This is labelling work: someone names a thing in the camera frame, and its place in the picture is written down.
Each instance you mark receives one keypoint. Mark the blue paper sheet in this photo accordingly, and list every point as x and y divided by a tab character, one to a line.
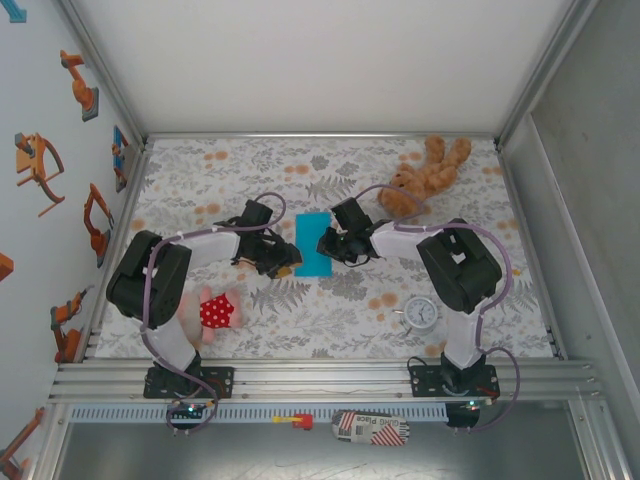
310	235

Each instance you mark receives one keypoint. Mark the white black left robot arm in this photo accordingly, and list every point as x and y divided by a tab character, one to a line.
155	280

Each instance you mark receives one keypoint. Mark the pink plush toy polka-dot dress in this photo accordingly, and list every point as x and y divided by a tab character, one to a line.
217	312

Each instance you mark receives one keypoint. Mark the floral print tablecloth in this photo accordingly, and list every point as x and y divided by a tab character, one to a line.
250	165

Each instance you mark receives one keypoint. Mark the silver alarm clock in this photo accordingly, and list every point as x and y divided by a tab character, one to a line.
421	312

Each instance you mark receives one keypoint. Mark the brown teddy bear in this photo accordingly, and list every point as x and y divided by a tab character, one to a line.
425	180

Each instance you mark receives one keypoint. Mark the red yellow utility knife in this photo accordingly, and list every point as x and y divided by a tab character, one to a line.
302	422

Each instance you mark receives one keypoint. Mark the printed stars stripes pouch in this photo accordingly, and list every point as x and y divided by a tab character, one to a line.
370	427

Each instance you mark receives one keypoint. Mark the aluminium frame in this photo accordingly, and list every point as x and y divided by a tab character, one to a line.
325	387

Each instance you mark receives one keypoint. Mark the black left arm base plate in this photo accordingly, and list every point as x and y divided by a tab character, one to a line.
222	382

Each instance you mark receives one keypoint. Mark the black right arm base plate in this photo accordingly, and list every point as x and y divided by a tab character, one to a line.
425	382

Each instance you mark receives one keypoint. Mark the blue orange machine wall sticker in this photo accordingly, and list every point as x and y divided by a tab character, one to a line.
120	155

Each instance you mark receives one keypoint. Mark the orange clamp machine wall sticker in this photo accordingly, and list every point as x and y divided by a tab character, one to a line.
30	160

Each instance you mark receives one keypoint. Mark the orange block wall sticker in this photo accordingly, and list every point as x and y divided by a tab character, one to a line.
5	267

